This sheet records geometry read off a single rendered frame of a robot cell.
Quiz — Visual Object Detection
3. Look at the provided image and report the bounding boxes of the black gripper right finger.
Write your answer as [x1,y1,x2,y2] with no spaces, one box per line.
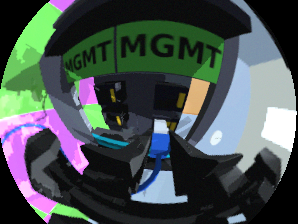
[169,129,243,197]

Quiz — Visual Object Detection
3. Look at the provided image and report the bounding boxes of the blue ethernet cable with plug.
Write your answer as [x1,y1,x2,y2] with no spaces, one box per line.
[1,119,172,193]

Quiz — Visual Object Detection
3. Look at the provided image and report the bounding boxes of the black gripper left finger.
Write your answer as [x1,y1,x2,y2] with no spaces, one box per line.
[80,128,153,194]

